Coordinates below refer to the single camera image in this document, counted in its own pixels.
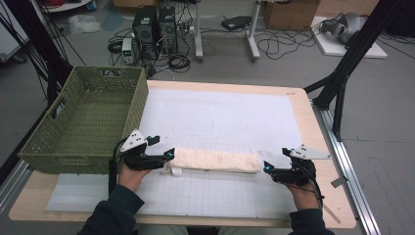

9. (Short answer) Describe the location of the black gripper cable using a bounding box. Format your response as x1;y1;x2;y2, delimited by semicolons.
301;164;325;210
108;138;130;196

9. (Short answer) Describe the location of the black metal stand with cables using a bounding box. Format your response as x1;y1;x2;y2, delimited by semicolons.
0;0;74;108

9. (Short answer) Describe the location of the white desk leg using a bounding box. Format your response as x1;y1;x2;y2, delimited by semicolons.
246;0;262;63
194;0;205;63

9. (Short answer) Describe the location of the clear plastic bag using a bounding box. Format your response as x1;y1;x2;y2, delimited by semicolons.
68;13;103;35

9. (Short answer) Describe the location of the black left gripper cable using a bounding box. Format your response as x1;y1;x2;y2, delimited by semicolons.
108;138;130;196

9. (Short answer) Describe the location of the cream cartoon print cloth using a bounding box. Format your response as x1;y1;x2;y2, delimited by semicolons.
167;147;262;178

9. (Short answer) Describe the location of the person's left hand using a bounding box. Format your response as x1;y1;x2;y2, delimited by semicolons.
116;163;152;193

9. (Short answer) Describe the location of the grey headset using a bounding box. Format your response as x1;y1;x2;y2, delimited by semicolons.
319;12;368;45

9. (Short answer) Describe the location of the grey tape piece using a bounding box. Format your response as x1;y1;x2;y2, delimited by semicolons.
330;175;349;189

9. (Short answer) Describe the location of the coiled black cable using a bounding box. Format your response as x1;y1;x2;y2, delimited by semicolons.
167;53;192;74

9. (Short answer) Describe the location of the large black computer tower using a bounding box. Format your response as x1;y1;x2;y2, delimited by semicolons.
131;5;161;61

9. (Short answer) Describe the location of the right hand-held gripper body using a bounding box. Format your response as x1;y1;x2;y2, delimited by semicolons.
269;143;332;188

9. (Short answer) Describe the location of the small white power supply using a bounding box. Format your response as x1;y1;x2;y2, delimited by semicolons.
121;37;136;66

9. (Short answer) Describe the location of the slim black computer tower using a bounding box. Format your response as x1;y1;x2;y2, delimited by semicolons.
158;6;179;55

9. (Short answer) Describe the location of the green woven basket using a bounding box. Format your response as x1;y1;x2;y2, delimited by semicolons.
18;66;150;175

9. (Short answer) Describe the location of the tangle of black floor cables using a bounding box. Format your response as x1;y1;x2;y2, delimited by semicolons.
254;26;318;61

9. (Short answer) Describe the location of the aluminium rail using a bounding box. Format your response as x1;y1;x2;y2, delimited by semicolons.
311;102;383;235
0;159;33;214

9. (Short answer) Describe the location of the thin wooden stick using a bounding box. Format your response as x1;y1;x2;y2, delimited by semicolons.
322;204;343;225

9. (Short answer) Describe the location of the large cardboard box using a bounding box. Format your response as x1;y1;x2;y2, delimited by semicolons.
262;0;322;31

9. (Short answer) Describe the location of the flat black device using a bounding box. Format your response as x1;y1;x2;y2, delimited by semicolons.
220;15;253;31

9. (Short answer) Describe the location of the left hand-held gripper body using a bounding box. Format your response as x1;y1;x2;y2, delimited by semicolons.
118;128;168;171

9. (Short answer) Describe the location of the white floor board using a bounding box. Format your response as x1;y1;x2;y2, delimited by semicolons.
309;16;389;60

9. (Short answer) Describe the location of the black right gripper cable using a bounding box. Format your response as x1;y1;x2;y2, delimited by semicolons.
301;164;325;210

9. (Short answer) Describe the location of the person's right hand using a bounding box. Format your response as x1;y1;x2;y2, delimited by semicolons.
286;183;323;212

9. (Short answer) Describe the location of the white grid mat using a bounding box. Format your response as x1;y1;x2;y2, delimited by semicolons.
45;87;325;220

